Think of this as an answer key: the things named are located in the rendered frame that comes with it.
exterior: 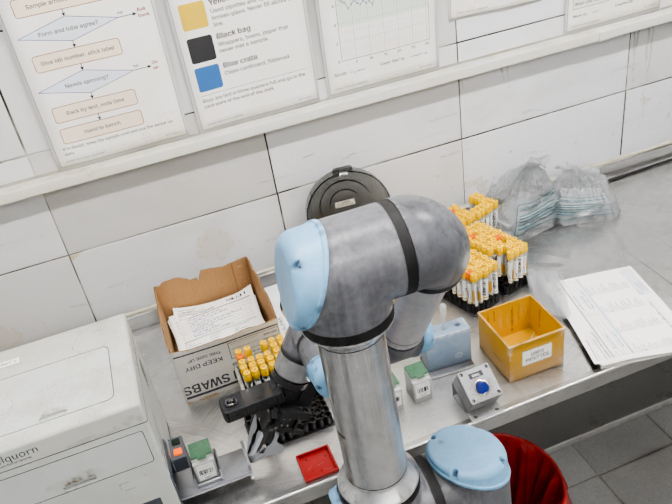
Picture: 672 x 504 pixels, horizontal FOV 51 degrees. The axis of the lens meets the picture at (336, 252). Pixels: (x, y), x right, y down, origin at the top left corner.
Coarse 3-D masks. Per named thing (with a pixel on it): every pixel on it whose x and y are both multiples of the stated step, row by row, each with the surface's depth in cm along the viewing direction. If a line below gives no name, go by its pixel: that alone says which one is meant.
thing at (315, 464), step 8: (320, 448) 140; (328, 448) 140; (296, 456) 139; (304, 456) 140; (312, 456) 139; (320, 456) 139; (328, 456) 139; (304, 464) 138; (312, 464) 138; (320, 464) 137; (328, 464) 137; (336, 464) 136; (304, 472) 136; (312, 472) 136; (320, 472) 136; (328, 472) 135; (312, 480) 134
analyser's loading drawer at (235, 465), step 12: (216, 456) 134; (228, 456) 137; (240, 456) 137; (192, 468) 132; (228, 468) 135; (240, 468) 135; (180, 480) 134; (192, 480) 134; (216, 480) 132; (228, 480) 133; (180, 492) 132; (192, 492) 131; (204, 492) 132
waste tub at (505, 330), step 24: (480, 312) 153; (504, 312) 156; (528, 312) 158; (480, 336) 156; (504, 336) 159; (528, 336) 158; (552, 336) 146; (504, 360) 147; (528, 360) 147; (552, 360) 149
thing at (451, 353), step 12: (456, 324) 151; (444, 336) 149; (456, 336) 150; (468, 336) 151; (432, 348) 150; (444, 348) 151; (456, 348) 152; (468, 348) 153; (432, 360) 152; (444, 360) 153; (456, 360) 153; (468, 360) 154; (432, 372) 153; (444, 372) 152
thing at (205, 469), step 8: (208, 440) 133; (208, 456) 130; (192, 464) 130; (200, 464) 130; (208, 464) 130; (216, 464) 134; (200, 472) 131; (208, 472) 131; (216, 472) 132; (200, 480) 132; (208, 480) 132
